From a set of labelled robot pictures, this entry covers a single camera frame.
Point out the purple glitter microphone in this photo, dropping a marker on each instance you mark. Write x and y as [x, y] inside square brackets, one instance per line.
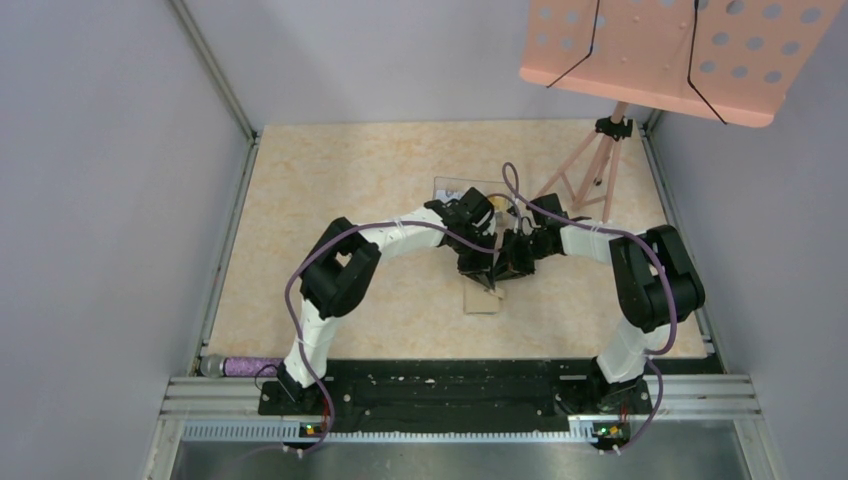
[217, 366]

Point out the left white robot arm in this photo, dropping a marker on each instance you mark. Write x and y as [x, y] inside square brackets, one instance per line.
[334, 278]

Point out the clear plastic card tray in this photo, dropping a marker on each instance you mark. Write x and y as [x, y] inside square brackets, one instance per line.
[490, 200]

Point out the aluminium frame rail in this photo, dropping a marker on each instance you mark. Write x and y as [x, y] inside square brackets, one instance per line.
[707, 427]

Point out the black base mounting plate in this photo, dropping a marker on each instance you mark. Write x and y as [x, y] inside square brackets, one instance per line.
[450, 394]

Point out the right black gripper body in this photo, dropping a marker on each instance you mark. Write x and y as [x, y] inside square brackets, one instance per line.
[523, 250]

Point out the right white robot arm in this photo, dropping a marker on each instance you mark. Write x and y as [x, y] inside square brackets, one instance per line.
[656, 283]

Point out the pink music stand desk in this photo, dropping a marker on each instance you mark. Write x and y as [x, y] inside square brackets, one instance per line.
[731, 61]

